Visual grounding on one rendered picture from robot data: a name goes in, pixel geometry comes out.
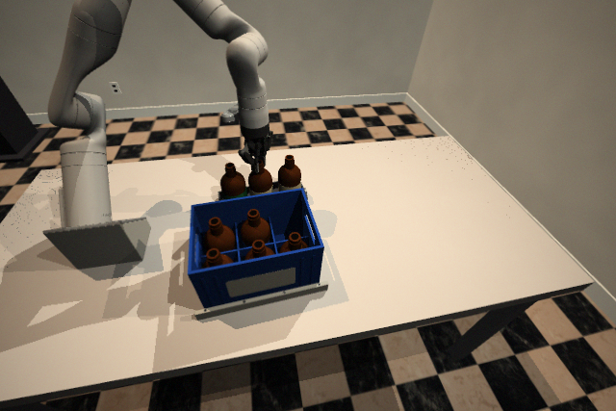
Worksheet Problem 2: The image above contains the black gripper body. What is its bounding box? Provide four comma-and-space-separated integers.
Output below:
240, 122, 270, 152

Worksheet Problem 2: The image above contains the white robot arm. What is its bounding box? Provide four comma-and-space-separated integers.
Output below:
48, 0, 269, 228

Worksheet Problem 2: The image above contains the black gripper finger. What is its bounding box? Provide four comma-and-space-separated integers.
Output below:
238, 141, 261, 173
258, 130, 273, 166

